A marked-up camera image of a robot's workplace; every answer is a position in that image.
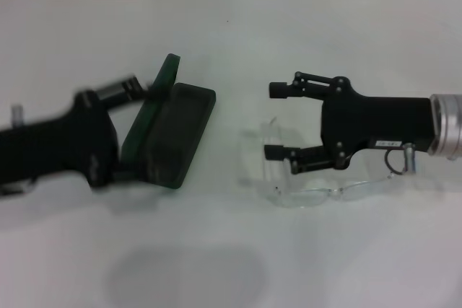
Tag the green glasses case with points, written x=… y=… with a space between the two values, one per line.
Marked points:
x=180 y=135

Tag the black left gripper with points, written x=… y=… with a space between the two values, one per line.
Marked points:
x=54 y=142

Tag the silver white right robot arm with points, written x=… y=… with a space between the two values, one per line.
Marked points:
x=445 y=124

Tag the clear plastic glasses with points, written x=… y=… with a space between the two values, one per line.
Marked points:
x=285 y=198

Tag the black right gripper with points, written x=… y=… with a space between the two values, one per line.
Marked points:
x=379 y=120

